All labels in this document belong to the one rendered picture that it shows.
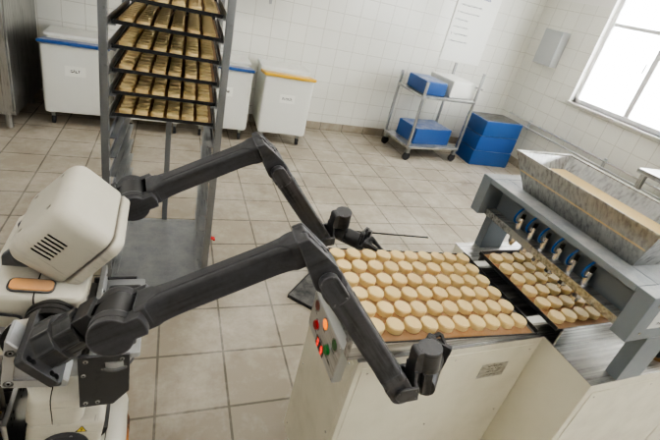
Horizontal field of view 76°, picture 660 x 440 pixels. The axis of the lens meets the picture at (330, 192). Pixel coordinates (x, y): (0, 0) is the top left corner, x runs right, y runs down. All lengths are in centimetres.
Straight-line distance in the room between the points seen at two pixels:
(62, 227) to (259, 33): 428
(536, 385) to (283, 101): 358
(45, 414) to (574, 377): 144
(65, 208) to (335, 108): 474
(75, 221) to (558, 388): 145
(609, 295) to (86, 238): 142
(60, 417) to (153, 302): 52
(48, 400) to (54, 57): 356
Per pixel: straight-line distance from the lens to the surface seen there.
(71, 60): 444
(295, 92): 453
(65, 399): 122
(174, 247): 266
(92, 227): 91
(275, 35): 504
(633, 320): 145
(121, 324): 82
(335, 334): 128
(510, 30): 638
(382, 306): 122
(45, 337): 88
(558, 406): 168
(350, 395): 133
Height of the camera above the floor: 172
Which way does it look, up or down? 26 degrees down
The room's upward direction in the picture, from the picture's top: 14 degrees clockwise
